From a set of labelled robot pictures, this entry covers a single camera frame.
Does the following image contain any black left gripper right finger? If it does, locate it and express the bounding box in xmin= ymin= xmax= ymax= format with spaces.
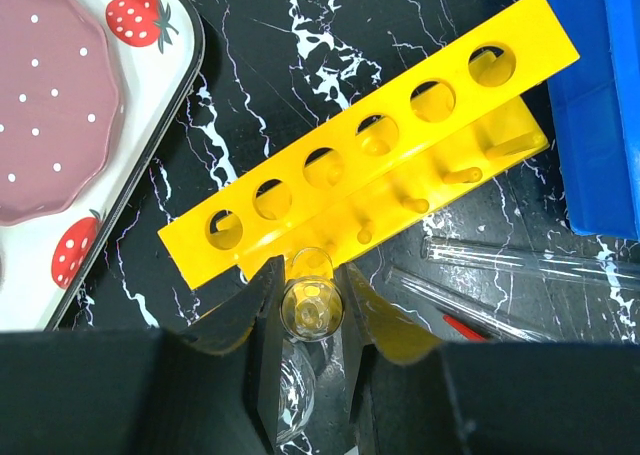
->
xmin=342 ymin=264 xmax=639 ymax=454

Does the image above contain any pink polka dot plate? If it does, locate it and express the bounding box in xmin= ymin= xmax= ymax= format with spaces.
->
xmin=1 ymin=0 xmax=123 ymax=226

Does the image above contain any yellow test tube rack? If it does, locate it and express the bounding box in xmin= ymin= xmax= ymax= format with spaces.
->
xmin=159 ymin=0 xmax=579 ymax=289

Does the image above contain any strawberry pattern tray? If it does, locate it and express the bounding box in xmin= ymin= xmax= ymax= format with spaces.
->
xmin=1 ymin=0 xmax=205 ymax=332

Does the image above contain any clear test tube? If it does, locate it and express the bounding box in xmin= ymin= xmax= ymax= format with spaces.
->
xmin=276 ymin=247 xmax=344 ymax=445
xmin=385 ymin=266 xmax=559 ymax=343
xmin=420 ymin=236 xmax=639 ymax=291

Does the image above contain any white wash bottle red cap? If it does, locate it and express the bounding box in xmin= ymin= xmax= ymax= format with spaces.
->
xmin=442 ymin=314 xmax=490 ymax=342

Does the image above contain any blue divided plastic bin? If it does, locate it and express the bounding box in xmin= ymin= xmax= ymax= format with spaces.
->
xmin=547 ymin=0 xmax=639 ymax=240

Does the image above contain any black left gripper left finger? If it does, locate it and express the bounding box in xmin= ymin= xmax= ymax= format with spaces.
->
xmin=1 ymin=256 xmax=285 ymax=454

